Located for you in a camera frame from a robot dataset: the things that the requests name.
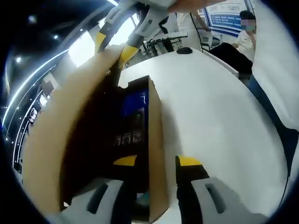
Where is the brown cardboard shoe box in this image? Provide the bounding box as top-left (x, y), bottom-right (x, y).
top-left (22, 44), bottom-right (170, 224)

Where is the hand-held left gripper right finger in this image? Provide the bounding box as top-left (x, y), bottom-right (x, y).
top-left (175, 155), bottom-right (269, 224)

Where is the blue plastic packet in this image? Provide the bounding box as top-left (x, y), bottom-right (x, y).
top-left (121, 90), bottom-right (149, 117)

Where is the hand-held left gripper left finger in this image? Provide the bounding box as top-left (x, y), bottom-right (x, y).
top-left (59, 155), bottom-right (138, 224)

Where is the person's right hand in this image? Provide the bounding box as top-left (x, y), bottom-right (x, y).
top-left (167, 0), bottom-right (211, 14)

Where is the blue wall poster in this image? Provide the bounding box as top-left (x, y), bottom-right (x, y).
top-left (205, 0), bottom-right (249, 36)

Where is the black round desk puck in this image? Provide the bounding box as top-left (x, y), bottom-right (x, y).
top-left (177, 46), bottom-right (193, 55)

